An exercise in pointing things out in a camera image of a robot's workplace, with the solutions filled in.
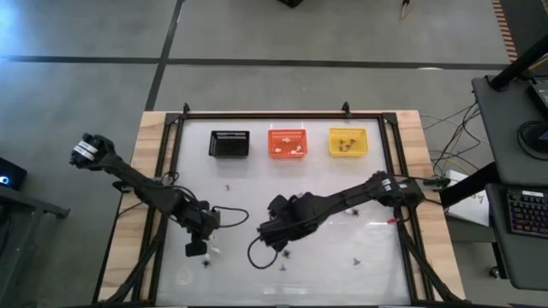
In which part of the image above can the grey desk top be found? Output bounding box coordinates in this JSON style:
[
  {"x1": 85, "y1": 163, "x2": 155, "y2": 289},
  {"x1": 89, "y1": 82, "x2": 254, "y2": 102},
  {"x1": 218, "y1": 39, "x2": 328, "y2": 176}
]
[{"x1": 473, "y1": 74, "x2": 548, "y2": 187}]

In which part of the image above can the dark grey side cart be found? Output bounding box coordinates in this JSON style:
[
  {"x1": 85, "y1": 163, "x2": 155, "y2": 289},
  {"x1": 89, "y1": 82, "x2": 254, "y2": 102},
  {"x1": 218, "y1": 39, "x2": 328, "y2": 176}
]
[{"x1": 0, "y1": 186, "x2": 72, "y2": 308}]

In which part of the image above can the orange plastic basket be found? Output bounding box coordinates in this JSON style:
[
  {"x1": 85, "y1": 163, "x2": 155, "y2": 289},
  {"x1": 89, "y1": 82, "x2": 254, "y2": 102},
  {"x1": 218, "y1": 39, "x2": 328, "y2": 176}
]
[{"x1": 267, "y1": 127, "x2": 309, "y2": 160}]

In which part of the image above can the black backlit keyboard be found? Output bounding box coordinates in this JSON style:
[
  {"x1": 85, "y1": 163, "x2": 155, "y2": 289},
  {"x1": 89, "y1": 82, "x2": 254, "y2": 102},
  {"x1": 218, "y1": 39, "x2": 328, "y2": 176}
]
[{"x1": 506, "y1": 189, "x2": 548, "y2": 240}]

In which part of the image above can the black box with blue light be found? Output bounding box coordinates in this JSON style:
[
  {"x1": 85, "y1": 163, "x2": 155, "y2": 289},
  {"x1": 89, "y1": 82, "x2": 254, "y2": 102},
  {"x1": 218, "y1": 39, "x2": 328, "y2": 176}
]
[{"x1": 0, "y1": 157, "x2": 27, "y2": 192}]

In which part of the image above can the grey keyboard tray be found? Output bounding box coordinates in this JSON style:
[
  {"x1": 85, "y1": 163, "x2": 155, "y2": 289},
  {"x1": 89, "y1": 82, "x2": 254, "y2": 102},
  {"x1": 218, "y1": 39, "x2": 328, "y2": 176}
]
[{"x1": 485, "y1": 183, "x2": 548, "y2": 292}]

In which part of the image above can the white paper sheet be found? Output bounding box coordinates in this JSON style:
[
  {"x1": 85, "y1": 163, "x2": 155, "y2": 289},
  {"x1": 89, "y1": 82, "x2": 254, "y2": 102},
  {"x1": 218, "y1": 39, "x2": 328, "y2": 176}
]
[{"x1": 444, "y1": 169, "x2": 491, "y2": 228}]

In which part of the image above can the black aluminium table frame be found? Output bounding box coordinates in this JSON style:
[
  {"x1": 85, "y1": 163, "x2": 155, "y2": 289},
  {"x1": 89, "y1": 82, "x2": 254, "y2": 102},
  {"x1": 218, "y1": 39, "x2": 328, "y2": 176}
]
[{"x1": 92, "y1": 102, "x2": 463, "y2": 307}]

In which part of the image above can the black diagonal pole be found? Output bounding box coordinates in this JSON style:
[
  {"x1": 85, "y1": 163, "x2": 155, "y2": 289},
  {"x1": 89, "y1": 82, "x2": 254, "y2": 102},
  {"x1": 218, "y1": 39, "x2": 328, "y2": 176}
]
[{"x1": 487, "y1": 33, "x2": 548, "y2": 92}]

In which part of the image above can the black cart leg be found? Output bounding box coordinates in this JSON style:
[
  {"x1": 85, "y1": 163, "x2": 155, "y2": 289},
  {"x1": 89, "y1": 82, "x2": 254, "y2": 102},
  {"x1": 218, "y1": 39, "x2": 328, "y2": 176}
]
[{"x1": 439, "y1": 163, "x2": 501, "y2": 210}]

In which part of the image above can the black plastic basket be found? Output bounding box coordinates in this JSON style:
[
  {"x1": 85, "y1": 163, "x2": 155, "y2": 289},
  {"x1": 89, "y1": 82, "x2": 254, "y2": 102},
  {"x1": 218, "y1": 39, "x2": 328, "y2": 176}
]
[{"x1": 208, "y1": 130, "x2": 251, "y2": 159}]

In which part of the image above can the yellow plastic basket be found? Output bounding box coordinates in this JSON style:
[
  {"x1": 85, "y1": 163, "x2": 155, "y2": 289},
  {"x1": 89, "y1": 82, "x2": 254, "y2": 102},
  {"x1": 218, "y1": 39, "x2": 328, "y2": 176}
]
[{"x1": 328, "y1": 127, "x2": 371, "y2": 158}]

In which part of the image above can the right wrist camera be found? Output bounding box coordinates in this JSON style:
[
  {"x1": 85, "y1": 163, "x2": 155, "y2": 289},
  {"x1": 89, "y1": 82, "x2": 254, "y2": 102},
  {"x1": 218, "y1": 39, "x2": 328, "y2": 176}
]
[{"x1": 267, "y1": 194, "x2": 293, "y2": 215}]

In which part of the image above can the black floor cable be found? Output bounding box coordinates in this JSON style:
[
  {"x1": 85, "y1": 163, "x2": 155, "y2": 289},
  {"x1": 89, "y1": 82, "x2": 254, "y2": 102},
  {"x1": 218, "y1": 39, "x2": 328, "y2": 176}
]
[{"x1": 421, "y1": 101, "x2": 480, "y2": 132}]

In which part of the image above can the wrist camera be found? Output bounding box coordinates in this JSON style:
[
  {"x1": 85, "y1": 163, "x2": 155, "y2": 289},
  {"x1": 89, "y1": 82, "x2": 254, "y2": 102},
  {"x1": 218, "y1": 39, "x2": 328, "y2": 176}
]
[
  {"x1": 267, "y1": 194, "x2": 293, "y2": 215},
  {"x1": 184, "y1": 240, "x2": 208, "y2": 258}
]

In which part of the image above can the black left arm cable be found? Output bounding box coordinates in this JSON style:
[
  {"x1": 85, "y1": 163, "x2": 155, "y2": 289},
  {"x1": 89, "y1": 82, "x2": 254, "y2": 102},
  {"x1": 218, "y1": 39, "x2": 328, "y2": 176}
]
[{"x1": 160, "y1": 170, "x2": 250, "y2": 229}]

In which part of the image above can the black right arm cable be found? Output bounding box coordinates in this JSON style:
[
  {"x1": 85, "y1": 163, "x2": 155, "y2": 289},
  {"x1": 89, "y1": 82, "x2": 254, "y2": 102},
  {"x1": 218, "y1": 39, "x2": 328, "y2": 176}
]
[{"x1": 247, "y1": 235, "x2": 279, "y2": 270}]

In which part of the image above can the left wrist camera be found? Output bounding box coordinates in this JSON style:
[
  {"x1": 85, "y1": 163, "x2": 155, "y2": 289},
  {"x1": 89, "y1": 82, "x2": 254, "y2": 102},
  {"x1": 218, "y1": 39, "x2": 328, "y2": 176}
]
[{"x1": 184, "y1": 240, "x2": 208, "y2": 258}]

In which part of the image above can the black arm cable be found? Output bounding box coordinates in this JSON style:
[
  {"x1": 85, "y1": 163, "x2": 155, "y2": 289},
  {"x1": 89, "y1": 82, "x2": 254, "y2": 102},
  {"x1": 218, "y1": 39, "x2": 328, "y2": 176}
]
[
  {"x1": 160, "y1": 170, "x2": 250, "y2": 229},
  {"x1": 247, "y1": 235, "x2": 279, "y2": 270}
]

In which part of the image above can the round black monitor base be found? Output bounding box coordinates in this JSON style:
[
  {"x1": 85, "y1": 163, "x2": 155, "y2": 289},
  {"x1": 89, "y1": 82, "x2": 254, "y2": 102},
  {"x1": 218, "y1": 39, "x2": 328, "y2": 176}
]
[{"x1": 516, "y1": 119, "x2": 548, "y2": 162}]

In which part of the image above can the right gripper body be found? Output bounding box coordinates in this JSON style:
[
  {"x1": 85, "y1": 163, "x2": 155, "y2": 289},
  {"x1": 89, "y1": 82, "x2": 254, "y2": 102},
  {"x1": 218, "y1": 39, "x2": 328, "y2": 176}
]
[{"x1": 257, "y1": 209, "x2": 316, "y2": 253}]

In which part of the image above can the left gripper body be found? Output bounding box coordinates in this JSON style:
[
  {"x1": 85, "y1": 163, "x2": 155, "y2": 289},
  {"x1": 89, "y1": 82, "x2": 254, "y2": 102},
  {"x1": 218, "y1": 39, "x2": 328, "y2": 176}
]
[{"x1": 182, "y1": 204, "x2": 222, "y2": 243}]

